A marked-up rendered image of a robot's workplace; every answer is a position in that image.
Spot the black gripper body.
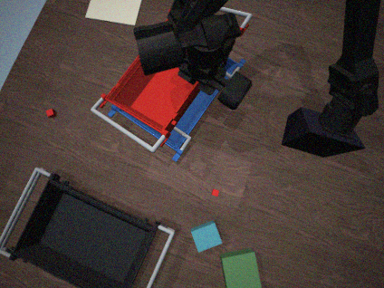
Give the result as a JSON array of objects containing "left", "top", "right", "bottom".
[{"left": 179, "top": 49, "right": 253, "bottom": 110}]

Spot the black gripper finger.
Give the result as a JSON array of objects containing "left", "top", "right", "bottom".
[
  {"left": 178, "top": 70, "right": 196, "bottom": 85},
  {"left": 198, "top": 83, "right": 216, "bottom": 95}
]

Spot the small teal block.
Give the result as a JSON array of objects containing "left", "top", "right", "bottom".
[{"left": 191, "top": 220, "right": 222, "bottom": 253}]

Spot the small red block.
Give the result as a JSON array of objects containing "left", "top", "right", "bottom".
[{"left": 46, "top": 109, "right": 57, "bottom": 119}]

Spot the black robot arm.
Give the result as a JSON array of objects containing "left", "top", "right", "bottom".
[{"left": 133, "top": 0, "right": 381, "bottom": 139}]

